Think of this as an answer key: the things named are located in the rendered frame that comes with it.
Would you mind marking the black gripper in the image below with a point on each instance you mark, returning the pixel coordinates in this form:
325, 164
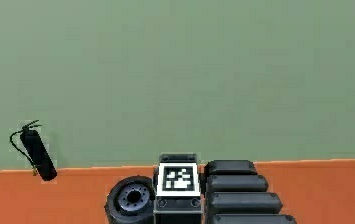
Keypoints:
131, 199

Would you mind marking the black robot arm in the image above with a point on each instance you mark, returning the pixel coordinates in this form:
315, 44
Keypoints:
238, 193

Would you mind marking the black fire extinguisher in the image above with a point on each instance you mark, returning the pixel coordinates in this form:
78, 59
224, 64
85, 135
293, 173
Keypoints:
38, 153

